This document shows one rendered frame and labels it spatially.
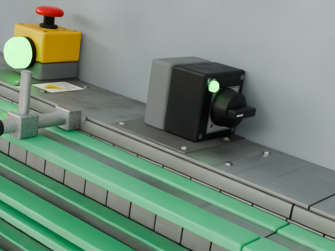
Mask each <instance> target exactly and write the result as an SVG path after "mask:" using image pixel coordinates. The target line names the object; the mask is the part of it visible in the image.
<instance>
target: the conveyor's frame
mask: <svg viewBox="0 0 335 251"><path fill-rule="evenodd" d="M19 90H20V86H14V85H11V84H9V83H7V82H4V81H2V80H0V96H3V97H5V98H7V99H10V100H12V101H14V102H17V103H19ZM66 104H68V105H71V106H74V107H76V108H79V109H80V110H81V115H84V116H86V117H88V119H87V120H86V122H85V124H82V123H80V127H79V129H80V130H83V131H85V132H87V133H90V134H92V135H94V136H97V137H99V138H101V139H104V140H106V141H108V142H111V143H113V144H114V145H118V146H120V147H122V148H125V149H127V150H129V151H132V152H134V153H136V154H138V155H141V156H143V157H146V158H148V159H151V160H153V161H155V162H158V163H160V164H162V165H164V166H167V167H169V168H172V169H174V170H176V171H179V172H181V173H183V174H186V175H188V176H190V177H192V178H195V179H197V180H200V181H202V182H204V183H207V184H209V185H211V186H214V187H216V188H218V189H221V190H223V191H226V192H228V193H230V194H233V195H235V196H237V197H240V198H242V199H244V200H247V201H249V202H251V203H253V205H254V204H256V205H258V206H261V207H263V208H265V209H268V210H270V211H272V212H275V213H277V214H279V215H282V216H284V217H286V218H287V221H288V219H291V220H293V221H296V222H298V223H301V224H303V225H305V226H308V227H310V228H312V229H315V230H317V231H319V232H322V233H324V234H325V235H329V236H331V237H333V238H335V171H334V170H331V169H328V168H325V167H323V166H320V165H317V164H314V163H311V162H309V161H306V160H303V159H300V158H297V157H295V156H292V155H289V154H286V153H283V152H281V151H278V150H275V149H272V148H269V147H266V146H264V145H261V144H258V143H255V142H252V141H250V140H247V139H243V140H239V141H235V142H231V143H227V144H223V145H219V146H215V147H211V148H207V149H203V150H199V151H195V152H191V153H187V154H184V153H181V152H179V151H176V150H174V149H171V148H169V147H166V146H164V145H161V144H159V143H156V142H154V141H151V140H149V139H146V138H144V137H141V136H139V135H136V134H134V133H131V132H129V131H126V130H124V129H121V128H119V127H116V126H114V125H111V123H116V122H122V121H128V120H134V119H140V118H144V117H145V112H146V104H145V103H142V102H140V101H137V100H134V99H131V98H128V97H126V96H123V95H120V94H117V93H114V92H112V91H109V90H106V89H103V88H100V87H98V86H95V85H92V84H89V83H86V82H83V81H81V80H78V81H67V82H53V83H42V84H32V85H31V93H30V105H29V108H31V109H33V110H36V111H38V112H40V113H43V114H47V113H54V112H55V107H56V106H58V105H66ZM325 235H324V237H325Z"/></svg>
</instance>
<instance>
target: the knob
mask: <svg viewBox="0 0 335 251"><path fill-rule="evenodd" d="M255 113H256V109H255V108H253V107H250V106H246V99H245V97H244V95H243V94H241V93H239V92H236V91H235V90H233V89H231V88H223V89H221V90H220V91H219V92H218V93H217V94H216V95H215V97H214V99H213V101H212V104H211V108H210V117H211V120H212V122H213V124H215V125H216V126H221V127H222V126H224V127H228V128H235V127H236V126H238V125H239V124H240V123H241V121H242V120H243V119H244V118H249V117H253V116H255Z"/></svg>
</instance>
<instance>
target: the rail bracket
mask: <svg viewBox="0 0 335 251"><path fill-rule="evenodd" d="M31 81H32V72H31V71H29V70H23V71H21V77H20V90H19V103H18V110H14V111H8V113H7V119H3V120H0V136H1V135H2V134H9V135H11V136H13V137H15V138H17V139H23V138H29V137H35V136H37V133H38V129H39V128H45V127H51V126H57V127H59V128H62V129H64V130H66V131H70V130H76V129H79V127H80V123H82V124H85V122H86V120H87V119H88V117H86V116H84V115H81V110H80V109H79V108H76V107H74V106H71V105H68V104H66V105H58V106H56V107H55V112H54V113H47V114H37V113H35V112H32V111H30V110H29V105H30V93H31Z"/></svg>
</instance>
